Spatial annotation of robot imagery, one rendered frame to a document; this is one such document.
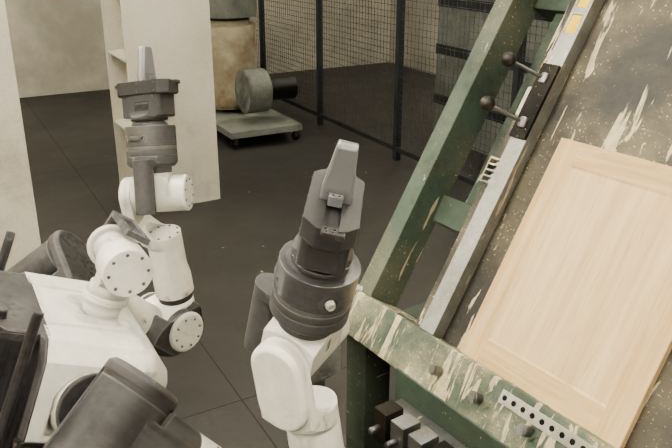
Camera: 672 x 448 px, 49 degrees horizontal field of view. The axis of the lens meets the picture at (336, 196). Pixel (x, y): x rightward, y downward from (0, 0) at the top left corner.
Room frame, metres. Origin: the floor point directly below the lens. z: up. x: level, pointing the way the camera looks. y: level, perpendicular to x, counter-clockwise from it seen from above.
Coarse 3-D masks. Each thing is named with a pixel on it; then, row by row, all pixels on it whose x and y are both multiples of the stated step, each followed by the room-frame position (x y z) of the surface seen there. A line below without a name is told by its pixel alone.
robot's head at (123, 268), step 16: (96, 240) 0.94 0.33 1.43; (112, 240) 0.90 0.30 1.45; (128, 240) 0.90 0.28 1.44; (96, 256) 0.89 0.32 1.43; (112, 256) 0.86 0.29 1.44; (128, 256) 0.87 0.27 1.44; (144, 256) 0.88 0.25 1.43; (96, 272) 0.91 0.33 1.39; (112, 272) 0.86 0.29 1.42; (128, 272) 0.87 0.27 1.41; (144, 272) 0.88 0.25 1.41; (96, 288) 0.88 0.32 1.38; (112, 288) 0.85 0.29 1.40; (128, 288) 0.86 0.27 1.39; (144, 288) 0.87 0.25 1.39
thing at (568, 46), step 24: (576, 0) 1.89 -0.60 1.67; (600, 0) 1.87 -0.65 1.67; (576, 48) 1.83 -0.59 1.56; (552, 96) 1.78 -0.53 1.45; (528, 144) 1.74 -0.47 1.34; (504, 168) 1.73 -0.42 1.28; (504, 192) 1.70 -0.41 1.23; (480, 216) 1.69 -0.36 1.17; (480, 240) 1.66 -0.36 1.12; (456, 264) 1.65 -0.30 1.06; (456, 288) 1.62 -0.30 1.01; (432, 312) 1.62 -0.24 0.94
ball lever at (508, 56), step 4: (508, 52) 1.79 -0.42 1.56; (512, 52) 1.79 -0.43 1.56; (504, 56) 1.79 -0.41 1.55; (508, 56) 1.78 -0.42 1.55; (512, 56) 1.78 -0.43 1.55; (504, 60) 1.78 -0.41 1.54; (508, 60) 1.78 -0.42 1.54; (512, 60) 1.78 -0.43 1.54; (504, 64) 1.79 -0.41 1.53; (508, 64) 1.78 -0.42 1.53; (512, 64) 1.78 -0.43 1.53; (516, 64) 1.79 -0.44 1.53; (520, 64) 1.79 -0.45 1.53; (524, 68) 1.79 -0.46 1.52; (528, 68) 1.80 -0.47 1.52; (532, 72) 1.79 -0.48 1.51; (536, 72) 1.80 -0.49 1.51; (544, 72) 1.80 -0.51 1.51; (536, 76) 1.80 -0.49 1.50; (540, 76) 1.80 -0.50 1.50; (544, 76) 1.79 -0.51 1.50; (548, 76) 1.79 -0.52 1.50; (540, 80) 1.79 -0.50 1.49; (544, 80) 1.79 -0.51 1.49
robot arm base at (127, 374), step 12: (108, 360) 0.72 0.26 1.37; (120, 360) 0.71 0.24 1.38; (108, 372) 0.70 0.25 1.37; (120, 372) 0.69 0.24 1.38; (132, 372) 0.69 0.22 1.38; (132, 384) 0.68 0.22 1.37; (144, 384) 0.68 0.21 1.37; (156, 384) 0.69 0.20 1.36; (144, 396) 0.68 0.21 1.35; (156, 396) 0.68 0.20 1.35; (168, 396) 0.69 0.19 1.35; (72, 408) 0.72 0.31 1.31; (168, 408) 0.69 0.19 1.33
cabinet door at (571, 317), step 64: (576, 192) 1.58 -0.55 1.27; (640, 192) 1.48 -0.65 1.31; (512, 256) 1.59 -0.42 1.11; (576, 256) 1.48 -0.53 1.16; (640, 256) 1.39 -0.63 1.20; (512, 320) 1.49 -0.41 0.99; (576, 320) 1.39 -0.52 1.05; (640, 320) 1.30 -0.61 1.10; (576, 384) 1.30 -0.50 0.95; (640, 384) 1.22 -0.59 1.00
